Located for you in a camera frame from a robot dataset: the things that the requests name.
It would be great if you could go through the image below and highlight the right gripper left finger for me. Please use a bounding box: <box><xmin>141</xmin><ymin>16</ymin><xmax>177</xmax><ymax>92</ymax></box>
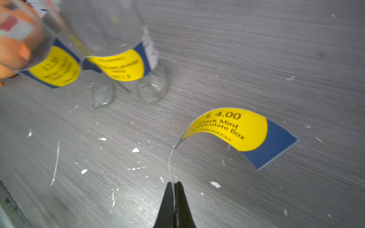
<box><xmin>153</xmin><ymin>182</ymin><xmax>175</xmax><ymax>228</ymax></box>

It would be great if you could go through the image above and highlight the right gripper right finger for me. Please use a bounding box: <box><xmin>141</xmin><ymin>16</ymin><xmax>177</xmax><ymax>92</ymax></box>
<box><xmin>175</xmin><ymin>181</ymin><xmax>196</xmax><ymax>228</ymax></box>

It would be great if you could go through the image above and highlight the orange shark plush toy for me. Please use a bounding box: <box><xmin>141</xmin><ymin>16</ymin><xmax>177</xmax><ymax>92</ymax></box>
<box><xmin>1</xmin><ymin>1</ymin><xmax>44</xmax><ymax>80</ymax></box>

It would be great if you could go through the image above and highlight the glass bottle with cork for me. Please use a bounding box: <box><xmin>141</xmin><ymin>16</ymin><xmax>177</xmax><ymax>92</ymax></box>
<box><xmin>0</xmin><ymin>0</ymin><xmax>116</xmax><ymax>109</ymax></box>

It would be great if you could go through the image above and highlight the far tall glass bottle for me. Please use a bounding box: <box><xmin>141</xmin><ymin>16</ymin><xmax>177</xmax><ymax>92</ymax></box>
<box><xmin>60</xmin><ymin>1</ymin><xmax>169</xmax><ymax>104</ymax></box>

